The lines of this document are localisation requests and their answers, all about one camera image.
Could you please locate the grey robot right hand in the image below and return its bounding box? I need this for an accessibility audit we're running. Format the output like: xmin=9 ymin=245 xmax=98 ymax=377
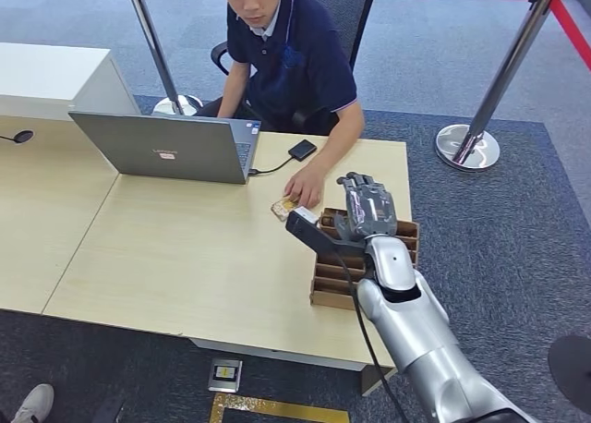
xmin=334 ymin=172 xmax=399 ymax=243

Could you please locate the person's left hand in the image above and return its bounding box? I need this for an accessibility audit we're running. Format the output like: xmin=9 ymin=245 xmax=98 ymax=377
xmin=284 ymin=163 xmax=327 ymax=209

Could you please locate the gold patterned card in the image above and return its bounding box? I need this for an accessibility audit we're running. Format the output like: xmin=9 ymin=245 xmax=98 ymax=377
xmin=270 ymin=197 xmax=301 ymax=223

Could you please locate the black card reader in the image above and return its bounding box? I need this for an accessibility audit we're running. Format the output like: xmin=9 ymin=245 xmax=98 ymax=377
xmin=288 ymin=139 xmax=318 ymax=163

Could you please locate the brown cardboard card holder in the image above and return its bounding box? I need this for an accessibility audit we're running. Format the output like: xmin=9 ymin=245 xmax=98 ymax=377
xmin=310 ymin=207 xmax=420 ymax=311

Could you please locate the person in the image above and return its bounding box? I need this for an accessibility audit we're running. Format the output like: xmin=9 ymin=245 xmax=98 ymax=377
xmin=194 ymin=0 xmax=367 ymax=211

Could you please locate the black office chair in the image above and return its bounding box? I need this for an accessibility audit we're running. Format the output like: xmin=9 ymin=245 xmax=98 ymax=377
xmin=210 ymin=0 xmax=380 ymax=134

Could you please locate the grey laptop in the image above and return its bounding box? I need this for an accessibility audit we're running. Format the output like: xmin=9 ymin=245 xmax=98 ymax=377
xmin=69 ymin=111 xmax=262 ymax=186

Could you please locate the metal floor socket box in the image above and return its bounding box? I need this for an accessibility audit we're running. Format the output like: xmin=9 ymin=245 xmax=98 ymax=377
xmin=208 ymin=358 xmax=243 ymax=393

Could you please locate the chrome stanchion with red belts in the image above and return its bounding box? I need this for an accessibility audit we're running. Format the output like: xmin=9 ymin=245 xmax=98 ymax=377
xmin=434 ymin=0 xmax=567 ymax=173

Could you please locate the yellow floor tape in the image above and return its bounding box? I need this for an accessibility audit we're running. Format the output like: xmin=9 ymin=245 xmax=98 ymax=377
xmin=210 ymin=393 xmax=350 ymax=423

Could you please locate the black round disc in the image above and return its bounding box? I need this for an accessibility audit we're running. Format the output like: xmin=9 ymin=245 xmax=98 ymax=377
xmin=548 ymin=334 xmax=591 ymax=416

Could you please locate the red barrier belt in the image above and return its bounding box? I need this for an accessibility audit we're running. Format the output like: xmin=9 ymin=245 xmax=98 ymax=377
xmin=549 ymin=0 xmax=591 ymax=73

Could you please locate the white cabinet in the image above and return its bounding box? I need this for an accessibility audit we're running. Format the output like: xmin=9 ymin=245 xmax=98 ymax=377
xmin=0 ymin=42 xmax=141 ymax=122

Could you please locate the white shoe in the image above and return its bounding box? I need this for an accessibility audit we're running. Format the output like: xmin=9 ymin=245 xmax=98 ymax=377
xmin=11 ymin=383 xmax=55 ymax=423

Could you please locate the black reader cable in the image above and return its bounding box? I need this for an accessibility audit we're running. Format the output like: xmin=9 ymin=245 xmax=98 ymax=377
xmin=249 ymin=155 xmax=294 ymax=177

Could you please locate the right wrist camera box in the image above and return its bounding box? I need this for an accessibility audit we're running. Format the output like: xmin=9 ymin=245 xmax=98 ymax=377
xmin=285 ymin=206 xmax=367 ymax=258

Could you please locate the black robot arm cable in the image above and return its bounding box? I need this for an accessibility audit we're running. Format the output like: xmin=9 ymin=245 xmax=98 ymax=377
xmin=331 ymin=248 xmax=412 ymax=423

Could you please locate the black round puck with cable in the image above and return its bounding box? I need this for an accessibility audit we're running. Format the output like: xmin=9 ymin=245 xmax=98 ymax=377
xmin=0 ymin=129 xmax=35 ymax=145

